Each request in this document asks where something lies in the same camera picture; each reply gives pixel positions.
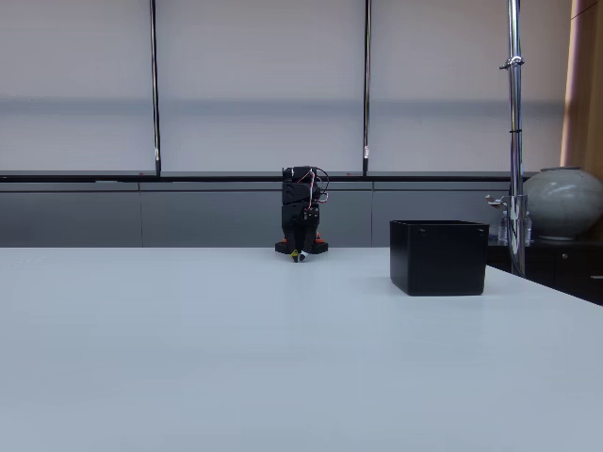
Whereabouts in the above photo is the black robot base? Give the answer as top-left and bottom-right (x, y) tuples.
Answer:
(274, 234), (330, 256)

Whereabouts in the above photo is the black open box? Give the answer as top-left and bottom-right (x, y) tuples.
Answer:
(389, 219), (490, 298)

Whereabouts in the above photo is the black window mullion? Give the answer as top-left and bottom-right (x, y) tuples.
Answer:
(362, 0), (373, 177)
(149, 0), (163, 178)

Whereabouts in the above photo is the chrome pole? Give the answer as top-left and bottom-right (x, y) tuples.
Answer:
(506, 0), (529, 278)

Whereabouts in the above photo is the dark low cabinet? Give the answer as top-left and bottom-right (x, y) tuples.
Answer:
(487, 237), (603, 306)

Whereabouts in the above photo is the grey round ceramic vase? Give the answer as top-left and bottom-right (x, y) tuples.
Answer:
(522, 166), (603, 242)

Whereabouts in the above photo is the red white servo cable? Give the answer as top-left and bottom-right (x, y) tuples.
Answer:
(301, 168), (332, 214)

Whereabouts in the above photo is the brown wooden wall panel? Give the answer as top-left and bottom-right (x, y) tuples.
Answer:
(560, 0), (603, 170)

